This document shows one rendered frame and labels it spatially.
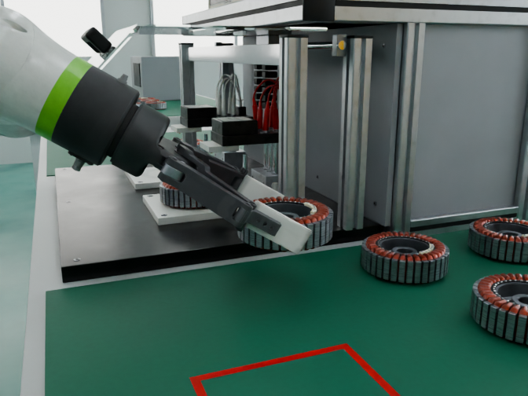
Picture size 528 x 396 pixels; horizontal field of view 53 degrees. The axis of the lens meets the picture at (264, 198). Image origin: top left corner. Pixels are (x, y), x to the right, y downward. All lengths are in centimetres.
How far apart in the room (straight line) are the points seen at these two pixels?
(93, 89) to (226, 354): 29
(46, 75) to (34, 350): 27
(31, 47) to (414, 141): 53
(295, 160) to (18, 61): 38
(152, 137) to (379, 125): 40
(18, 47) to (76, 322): 29
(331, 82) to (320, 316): 49
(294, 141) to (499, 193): 39
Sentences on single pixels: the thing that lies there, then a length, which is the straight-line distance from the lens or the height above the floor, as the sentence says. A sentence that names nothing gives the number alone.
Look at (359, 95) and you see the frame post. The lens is 79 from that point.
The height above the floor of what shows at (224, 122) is 92.
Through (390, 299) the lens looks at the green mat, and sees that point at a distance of 65.
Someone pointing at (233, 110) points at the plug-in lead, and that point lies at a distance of 116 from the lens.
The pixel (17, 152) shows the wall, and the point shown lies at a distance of 568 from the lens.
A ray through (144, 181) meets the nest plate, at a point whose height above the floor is 78.
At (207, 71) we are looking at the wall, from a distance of 581.
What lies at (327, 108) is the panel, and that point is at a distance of 98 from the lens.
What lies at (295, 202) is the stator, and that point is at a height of 85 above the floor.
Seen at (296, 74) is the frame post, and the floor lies 100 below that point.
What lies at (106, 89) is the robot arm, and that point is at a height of 99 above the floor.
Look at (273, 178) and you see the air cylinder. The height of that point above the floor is 82.
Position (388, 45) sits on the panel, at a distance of 82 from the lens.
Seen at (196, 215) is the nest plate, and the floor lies 78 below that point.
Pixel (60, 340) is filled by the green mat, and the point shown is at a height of 75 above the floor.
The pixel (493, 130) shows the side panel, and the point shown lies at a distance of 94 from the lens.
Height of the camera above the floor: 103
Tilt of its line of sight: 15 degrees down
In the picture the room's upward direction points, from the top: straight up
